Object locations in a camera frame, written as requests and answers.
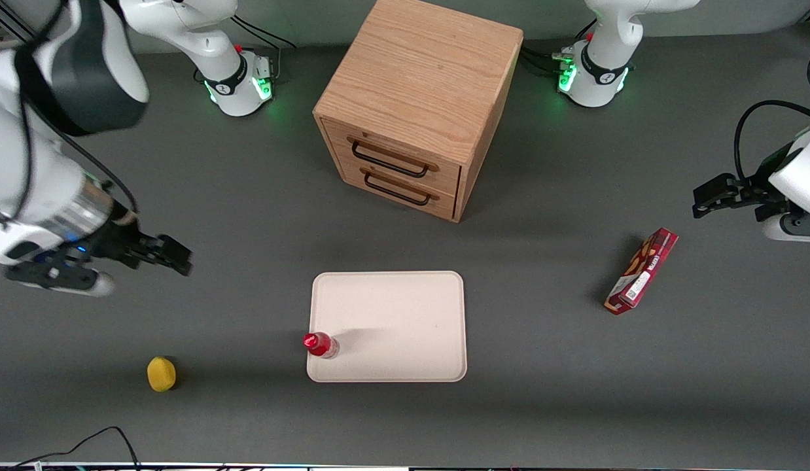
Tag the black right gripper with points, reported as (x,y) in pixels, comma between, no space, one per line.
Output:
(125,243)

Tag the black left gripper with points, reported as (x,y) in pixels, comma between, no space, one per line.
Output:
(752,190)

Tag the red coke bottle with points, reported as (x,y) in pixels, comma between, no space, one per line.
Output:
(320,345)

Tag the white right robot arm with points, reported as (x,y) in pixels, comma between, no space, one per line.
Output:
(32,176)

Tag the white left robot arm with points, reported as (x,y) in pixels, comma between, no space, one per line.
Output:
(601,65)

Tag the cream plastic tray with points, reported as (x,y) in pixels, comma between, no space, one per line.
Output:
(398,320)

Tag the red snack box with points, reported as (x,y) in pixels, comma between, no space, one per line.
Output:
(644,271)

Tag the yellow lemon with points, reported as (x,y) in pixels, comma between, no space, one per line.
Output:
(161,374)

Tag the wooden drawer cabinet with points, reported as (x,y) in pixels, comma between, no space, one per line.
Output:
(424,65)

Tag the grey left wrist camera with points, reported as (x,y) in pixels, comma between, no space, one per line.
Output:
(797,227)

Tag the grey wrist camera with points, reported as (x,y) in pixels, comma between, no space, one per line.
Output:
(65,278)
(797,227)

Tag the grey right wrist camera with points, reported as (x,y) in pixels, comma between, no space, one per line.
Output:
(65,278)

